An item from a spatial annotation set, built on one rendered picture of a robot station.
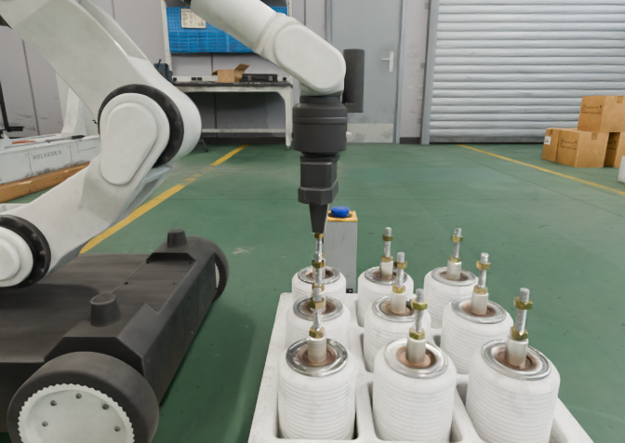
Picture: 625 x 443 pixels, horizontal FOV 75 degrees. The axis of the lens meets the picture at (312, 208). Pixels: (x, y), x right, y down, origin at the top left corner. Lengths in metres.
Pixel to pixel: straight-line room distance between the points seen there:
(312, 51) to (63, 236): 0.56
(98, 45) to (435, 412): 0.73
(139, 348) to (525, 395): 0.53
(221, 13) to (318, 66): 0.16
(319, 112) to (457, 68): 5.19
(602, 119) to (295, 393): 3.94
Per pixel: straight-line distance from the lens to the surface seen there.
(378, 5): 5.70
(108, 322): 0.73
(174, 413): 0.86
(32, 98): 6.67
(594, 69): 6.55
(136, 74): 0.77
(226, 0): 0.64
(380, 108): 5.59
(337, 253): 0.86
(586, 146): 4.20
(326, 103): 0.63
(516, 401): 0.54
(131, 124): 0.72
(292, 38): 0.61
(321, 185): 0.63
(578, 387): 1.03
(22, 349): 0.82
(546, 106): 6.25
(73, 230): 0.86
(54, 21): 0.81
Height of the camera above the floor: 0.55
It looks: 15 degrees down
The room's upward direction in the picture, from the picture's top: straight up
